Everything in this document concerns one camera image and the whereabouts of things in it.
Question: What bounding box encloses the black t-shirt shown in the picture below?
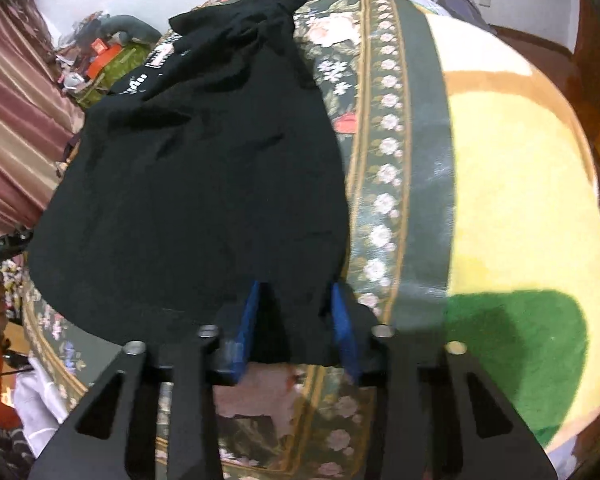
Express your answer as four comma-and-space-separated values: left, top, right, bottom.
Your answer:
27, 0, 352, 367

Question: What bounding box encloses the floral blanket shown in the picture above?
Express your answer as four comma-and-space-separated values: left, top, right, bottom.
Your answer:
10, 0, 456, 480

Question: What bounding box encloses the orange box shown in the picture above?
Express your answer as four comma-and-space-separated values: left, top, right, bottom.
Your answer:
87, 37, 123, 76

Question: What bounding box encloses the green woven basket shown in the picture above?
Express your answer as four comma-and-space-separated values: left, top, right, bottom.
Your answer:
75, 40, 156, 111

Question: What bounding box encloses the striped pink curtain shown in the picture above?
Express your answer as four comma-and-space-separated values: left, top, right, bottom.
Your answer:
0, 0, 88, 241

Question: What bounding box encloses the yellow green plush blanket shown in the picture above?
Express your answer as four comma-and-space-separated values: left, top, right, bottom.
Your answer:
420, 10, 600, 461

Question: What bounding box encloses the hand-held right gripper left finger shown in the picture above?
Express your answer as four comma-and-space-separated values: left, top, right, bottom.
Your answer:
27, 280, 262, 480

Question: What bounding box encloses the grey backpack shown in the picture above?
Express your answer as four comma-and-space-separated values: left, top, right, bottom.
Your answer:
437, 0, 496, 33

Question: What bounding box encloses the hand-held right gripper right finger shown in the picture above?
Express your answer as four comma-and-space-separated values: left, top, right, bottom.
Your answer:
330, 282, 558, 480

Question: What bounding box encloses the grey cushion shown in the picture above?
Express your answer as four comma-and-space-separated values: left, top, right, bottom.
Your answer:
105, 14, 163, 46

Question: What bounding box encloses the white cloth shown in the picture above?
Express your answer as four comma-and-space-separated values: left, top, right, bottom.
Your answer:
12, 355, 72, 456

